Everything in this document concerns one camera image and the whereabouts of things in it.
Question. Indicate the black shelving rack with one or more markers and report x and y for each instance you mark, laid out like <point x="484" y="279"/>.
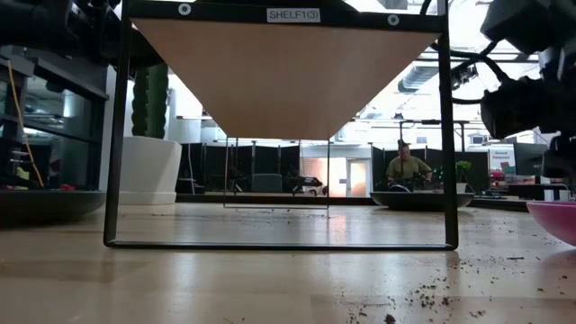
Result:
<point x="67" y="85"/>

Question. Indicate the cluttered black desk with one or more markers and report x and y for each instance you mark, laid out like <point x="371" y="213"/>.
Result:
<point x="517" y="189"/>

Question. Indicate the dark teal plate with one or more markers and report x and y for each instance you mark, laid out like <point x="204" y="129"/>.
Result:
<point x="414" y="201"/>

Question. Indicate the white small vehicle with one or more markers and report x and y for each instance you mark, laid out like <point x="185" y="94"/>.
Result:
<point x="308" y="186"/>

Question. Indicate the black room partition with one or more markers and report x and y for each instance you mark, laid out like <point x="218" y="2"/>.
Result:
<point x="265" y="159"/>
<point x="477" y="166"/>

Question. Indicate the magenta plate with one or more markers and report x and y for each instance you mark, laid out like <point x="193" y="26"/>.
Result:
<point x="558" y="220"/>

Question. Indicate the black computer monitor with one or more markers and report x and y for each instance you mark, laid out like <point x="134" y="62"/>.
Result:
<point x="528" y="157"/>

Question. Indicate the white faceted plant pot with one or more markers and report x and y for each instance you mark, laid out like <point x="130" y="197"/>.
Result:
<point x="150" y="171"/>

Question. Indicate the orange lit door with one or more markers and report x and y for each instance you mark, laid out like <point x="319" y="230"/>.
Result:
<point x="358" y="177"/>

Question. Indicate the white printed sign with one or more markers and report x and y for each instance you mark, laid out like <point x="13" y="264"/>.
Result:
<point x="501" y="159"/>

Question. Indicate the green cactus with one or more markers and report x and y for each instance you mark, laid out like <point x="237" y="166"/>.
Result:
<point x="150" y="103"/>

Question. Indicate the person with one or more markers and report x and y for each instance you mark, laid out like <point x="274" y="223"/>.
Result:
<point x="407" y="168"/>

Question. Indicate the wooden shelf with black frame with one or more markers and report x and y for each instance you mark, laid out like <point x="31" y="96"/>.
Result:
<point x="283" y="81"/>

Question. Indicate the dark green plate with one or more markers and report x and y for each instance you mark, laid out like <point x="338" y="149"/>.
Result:
<point x="45" y="207"/>

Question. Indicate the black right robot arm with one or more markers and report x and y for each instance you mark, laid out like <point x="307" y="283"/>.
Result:
<point x="517" y="108"/>

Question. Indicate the grey chair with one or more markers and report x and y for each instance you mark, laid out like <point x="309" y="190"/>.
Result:
<point x="266" y="183"/>

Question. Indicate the small potted plant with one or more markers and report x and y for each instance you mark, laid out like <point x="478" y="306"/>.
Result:
<point x="462" y="173"/>

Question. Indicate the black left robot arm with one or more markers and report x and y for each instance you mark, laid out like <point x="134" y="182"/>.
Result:
<point x="45" y="22"/>

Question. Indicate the black ceiling spotlight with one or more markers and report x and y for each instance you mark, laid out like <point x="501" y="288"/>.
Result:
<point x="463" y="76"/>

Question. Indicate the black aluminium table frame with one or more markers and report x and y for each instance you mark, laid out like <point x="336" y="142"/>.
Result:
<point x="270" y="198"/>

